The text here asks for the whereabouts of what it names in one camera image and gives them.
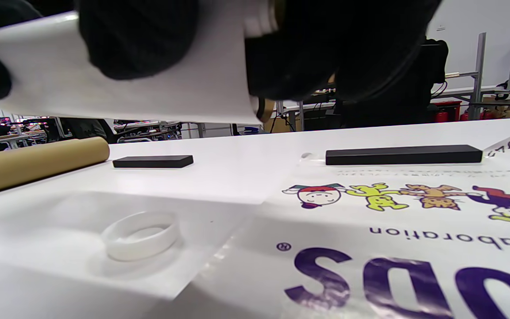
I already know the colourful cartoon faces poster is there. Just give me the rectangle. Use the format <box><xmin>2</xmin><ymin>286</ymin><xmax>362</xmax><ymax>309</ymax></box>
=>
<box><xmin>0</xmin><ymin>0</ymin><xmax>282</xmax><ymax>124</ymax></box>

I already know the person's right hand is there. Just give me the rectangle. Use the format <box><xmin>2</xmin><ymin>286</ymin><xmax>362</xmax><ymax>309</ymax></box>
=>
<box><xmin>76</xmin><ymin>0</ymin><xmax>444</xmax><ymax>101</ymax></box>

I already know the white cartoon figures poster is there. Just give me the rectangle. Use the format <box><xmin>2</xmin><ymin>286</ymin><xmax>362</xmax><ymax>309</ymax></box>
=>
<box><xmin>149</xmin><ymin>131</ymin><xmax>510</xmax><ymax>319</ymax></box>

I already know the black rectangular weight bar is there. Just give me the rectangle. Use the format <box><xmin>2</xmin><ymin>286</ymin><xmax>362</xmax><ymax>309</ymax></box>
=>
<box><xmin>112</xmin><ymin>155</ymin><xmax>194</xmax><ymax>169</ymax></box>
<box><xmin>325</xmin><ymin>145</ymin><xmax>483</xmax><ymax>166</ymax></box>

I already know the white plastic tube cap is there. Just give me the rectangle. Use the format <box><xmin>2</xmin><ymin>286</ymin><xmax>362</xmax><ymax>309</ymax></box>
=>
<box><xmin>101</xmin><ymin>211</ymin><xmax>180</xmax><ymax>262</ymax></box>

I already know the aluminium frame workbench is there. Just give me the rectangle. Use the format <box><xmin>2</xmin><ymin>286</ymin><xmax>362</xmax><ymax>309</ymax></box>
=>
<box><xmin>277</xmin><ymin>32</ymin><xmax>510</xmax><ymax>131</ymax></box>

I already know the brown cardboard mailing tube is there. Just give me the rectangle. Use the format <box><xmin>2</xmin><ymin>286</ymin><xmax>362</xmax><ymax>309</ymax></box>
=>
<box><xmin>0</xmin><ymin>137</ymin><xmax>110</xmax><ymax>198</ymax></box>

